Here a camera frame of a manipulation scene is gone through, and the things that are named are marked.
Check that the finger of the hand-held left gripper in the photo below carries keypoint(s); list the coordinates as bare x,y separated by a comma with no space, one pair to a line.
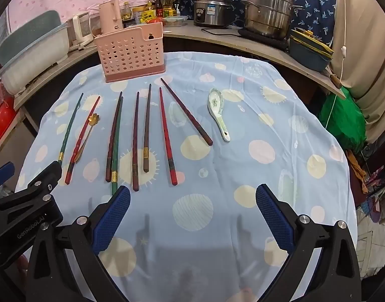
0,173
38,184

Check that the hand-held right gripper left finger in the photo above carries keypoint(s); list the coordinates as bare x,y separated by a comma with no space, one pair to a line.
112,218

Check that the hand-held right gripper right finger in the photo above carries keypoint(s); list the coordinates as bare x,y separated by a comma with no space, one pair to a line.
274,218

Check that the green chopstick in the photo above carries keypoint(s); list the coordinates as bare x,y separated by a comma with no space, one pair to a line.
69,125
117,151

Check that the dark brown chopstick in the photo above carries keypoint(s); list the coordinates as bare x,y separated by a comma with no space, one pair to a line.
186,111
135,144
147,129

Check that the pink perforated utensil holder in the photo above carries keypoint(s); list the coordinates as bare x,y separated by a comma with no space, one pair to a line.
129,53

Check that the red plastic basin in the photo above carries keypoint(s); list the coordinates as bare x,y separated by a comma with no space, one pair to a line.
0,122

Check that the light blue printed tablecloth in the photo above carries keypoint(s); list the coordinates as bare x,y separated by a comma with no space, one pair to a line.
227,170

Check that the gold flower spoon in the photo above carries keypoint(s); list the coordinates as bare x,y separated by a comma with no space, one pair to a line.
93,120

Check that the green plastic bag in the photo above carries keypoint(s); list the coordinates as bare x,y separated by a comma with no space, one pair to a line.
340,122

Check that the white dish rack teal lid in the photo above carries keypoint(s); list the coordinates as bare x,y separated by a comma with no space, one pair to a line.
35,50

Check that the white floral ceramic spoon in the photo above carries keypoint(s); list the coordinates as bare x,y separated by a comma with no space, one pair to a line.
216,102

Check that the blue casserole dish yellow lid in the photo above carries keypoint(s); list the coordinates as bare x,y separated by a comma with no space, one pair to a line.
308,53

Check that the black induction cooker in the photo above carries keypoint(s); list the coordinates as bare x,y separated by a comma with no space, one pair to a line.
264,39

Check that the pink electric kettle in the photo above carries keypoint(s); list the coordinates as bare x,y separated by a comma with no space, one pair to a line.
110,15

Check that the kitchen counter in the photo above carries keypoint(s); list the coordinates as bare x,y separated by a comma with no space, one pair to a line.
211,39

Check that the beige curtain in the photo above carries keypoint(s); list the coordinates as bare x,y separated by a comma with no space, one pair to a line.
368,53

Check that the yellow lidded can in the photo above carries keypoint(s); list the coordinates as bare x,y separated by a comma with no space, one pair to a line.
142,14

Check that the red tomato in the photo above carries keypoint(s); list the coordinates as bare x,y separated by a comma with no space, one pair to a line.
154,20

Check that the clear food container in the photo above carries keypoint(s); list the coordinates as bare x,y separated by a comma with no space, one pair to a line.
176,21

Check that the steel steamer pot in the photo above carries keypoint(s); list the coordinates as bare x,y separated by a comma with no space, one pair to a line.
269,9

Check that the dark sauce bottle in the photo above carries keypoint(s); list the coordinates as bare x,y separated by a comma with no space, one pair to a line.
159,6

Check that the steel rice cooker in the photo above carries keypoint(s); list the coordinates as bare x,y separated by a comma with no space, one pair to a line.
211,11

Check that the yellow cooking oil bottle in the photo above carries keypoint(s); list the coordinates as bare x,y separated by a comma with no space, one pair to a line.
169,6

